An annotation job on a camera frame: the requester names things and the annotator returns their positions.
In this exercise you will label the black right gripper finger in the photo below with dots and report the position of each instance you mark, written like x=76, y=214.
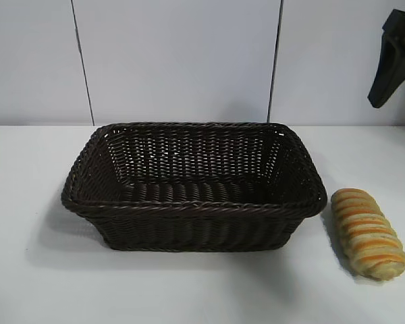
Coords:
x=391, y=74

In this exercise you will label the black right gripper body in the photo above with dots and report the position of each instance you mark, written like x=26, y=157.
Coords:
x=401, y=20

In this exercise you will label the long striped bread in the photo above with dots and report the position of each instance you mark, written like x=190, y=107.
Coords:
x=368, y=233

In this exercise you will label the dark brown woven basket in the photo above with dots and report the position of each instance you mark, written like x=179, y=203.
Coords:
x=189, y=226

